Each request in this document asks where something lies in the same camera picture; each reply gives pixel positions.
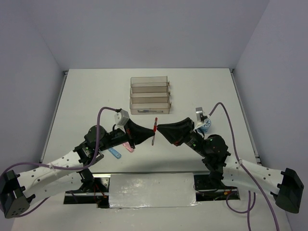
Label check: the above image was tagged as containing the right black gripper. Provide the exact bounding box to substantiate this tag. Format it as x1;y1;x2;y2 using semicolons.
156;116;208;157

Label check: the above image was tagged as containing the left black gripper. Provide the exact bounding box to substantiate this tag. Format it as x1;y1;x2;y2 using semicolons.
98;117;154;151

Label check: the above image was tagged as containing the pink correction tape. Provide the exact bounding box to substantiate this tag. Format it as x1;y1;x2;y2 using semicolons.
122;142;134;153

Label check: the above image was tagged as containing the blue gel pen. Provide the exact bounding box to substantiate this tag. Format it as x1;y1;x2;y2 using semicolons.
137;110;164;114

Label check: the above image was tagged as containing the red pen cap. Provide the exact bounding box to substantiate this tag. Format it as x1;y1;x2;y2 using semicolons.
153;117;158;132

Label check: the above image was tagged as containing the blue correction tape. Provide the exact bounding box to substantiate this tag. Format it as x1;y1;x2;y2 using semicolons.
108;148;122;159

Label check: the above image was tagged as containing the blue tape roll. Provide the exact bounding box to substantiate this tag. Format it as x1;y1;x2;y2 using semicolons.
200;118;211;133

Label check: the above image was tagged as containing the red gel pen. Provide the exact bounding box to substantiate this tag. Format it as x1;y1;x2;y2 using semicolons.
151;131;156;146

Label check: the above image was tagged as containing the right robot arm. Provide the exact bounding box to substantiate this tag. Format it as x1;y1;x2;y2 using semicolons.
157;118;304;214

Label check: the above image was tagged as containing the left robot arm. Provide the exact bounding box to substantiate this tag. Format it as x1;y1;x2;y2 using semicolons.
0;120;154;219

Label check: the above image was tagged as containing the near clear drawer container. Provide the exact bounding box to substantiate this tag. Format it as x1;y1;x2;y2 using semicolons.
129;97;171;115

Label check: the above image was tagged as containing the clear drawer container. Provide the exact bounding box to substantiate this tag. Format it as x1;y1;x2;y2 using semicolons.
130;87;170;98
130;76;169;87
129;97;171;115

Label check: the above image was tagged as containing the middle clear drawer container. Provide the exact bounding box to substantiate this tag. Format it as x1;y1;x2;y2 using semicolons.
130;87;170;98

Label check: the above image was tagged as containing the far clear drawer container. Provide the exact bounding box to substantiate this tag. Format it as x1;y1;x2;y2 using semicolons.
130;76;169;87

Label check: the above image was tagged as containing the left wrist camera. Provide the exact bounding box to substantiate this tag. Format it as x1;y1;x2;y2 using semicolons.
114;109;129;128

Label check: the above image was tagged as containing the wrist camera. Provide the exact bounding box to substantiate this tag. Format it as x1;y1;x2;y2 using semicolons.
194;107;209;130
114;109;129;128

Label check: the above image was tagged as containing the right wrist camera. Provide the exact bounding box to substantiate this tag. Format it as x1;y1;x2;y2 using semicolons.
194;107;209;130

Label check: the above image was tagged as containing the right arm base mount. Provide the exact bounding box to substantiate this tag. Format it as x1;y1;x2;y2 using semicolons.
193;174;240;202

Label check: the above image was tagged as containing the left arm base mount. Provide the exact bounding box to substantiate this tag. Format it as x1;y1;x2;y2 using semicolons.
63;174;111;209

